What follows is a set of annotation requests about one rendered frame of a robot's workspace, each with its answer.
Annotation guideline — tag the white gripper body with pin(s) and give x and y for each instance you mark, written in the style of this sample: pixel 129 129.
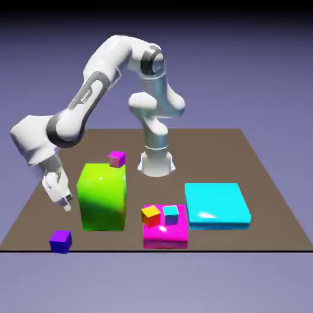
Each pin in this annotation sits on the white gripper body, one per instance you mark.
pixel 55 188

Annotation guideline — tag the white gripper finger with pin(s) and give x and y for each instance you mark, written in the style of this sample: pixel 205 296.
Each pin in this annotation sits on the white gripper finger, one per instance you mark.
pixel 68 197
pixel 67 207

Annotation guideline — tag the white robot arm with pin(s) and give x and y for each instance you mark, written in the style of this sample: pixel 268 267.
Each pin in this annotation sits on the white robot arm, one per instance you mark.
pixel 73 115

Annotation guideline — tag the small purple cube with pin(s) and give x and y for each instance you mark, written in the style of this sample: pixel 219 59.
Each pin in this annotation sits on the small purple cube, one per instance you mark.
pixel 60 241

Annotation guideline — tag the small magenta cube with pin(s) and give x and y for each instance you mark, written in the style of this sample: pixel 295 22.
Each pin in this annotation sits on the small magenta cube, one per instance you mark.
pixel 117 159

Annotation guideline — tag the small orange cube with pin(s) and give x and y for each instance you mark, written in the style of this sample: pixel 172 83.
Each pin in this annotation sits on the small orange cube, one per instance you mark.
pixel 150 216

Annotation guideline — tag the small cyan cube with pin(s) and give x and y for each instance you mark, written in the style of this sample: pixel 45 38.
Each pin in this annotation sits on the small cyan cube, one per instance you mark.
pixel 171 215

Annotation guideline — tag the large green box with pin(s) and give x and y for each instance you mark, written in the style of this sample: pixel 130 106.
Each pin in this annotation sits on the large green box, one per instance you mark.
pixel 101 198

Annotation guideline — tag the large magenta box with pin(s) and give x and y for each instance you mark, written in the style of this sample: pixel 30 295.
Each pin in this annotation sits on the large magenta box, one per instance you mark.
pixel 168 234

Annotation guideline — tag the large cyan box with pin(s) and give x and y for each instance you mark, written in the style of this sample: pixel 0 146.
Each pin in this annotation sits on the large cyan box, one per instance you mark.
pixel 216 205

